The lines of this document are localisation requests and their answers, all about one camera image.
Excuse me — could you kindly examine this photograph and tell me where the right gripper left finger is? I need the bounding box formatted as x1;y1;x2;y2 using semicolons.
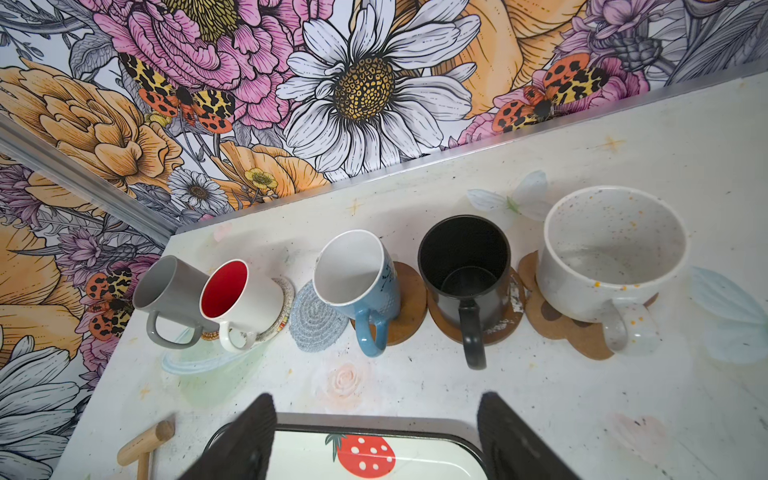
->
180;393;277;480

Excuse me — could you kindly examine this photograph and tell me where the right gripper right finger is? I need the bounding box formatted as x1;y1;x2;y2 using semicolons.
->
477;391;579;480

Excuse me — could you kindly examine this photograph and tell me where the scratched brown wooden coaster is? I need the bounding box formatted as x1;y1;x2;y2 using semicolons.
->
427;268;527;346

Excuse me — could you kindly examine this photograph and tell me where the cork paw print coaster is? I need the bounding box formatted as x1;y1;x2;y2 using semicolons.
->
517;251;662;361

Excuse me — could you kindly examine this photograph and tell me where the grey woven coaster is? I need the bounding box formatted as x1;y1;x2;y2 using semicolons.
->
288;281;349;353

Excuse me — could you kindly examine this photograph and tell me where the red inside white mug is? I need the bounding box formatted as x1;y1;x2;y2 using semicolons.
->
200;259;283;353

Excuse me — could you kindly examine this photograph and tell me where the multicolour zigzag woven coaster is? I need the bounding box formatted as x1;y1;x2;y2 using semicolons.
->
255;276;296;344

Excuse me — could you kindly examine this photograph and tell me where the grey mug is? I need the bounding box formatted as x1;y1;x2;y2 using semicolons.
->
133;255;219;350

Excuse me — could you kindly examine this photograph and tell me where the plain brown wooden coaster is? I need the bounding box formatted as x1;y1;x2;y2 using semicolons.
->
347;261;427;357

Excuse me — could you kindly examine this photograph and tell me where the black mug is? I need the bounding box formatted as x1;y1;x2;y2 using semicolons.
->
417;214;511;370

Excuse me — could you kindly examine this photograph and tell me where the white mug blue handle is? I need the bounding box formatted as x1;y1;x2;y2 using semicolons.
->
313;229;401;358

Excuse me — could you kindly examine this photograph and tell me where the white strawberry tray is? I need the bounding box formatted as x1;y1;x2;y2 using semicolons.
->
203;422;490;480

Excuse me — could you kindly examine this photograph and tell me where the small wooden mallet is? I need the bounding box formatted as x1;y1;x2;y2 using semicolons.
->
117;420;175;480

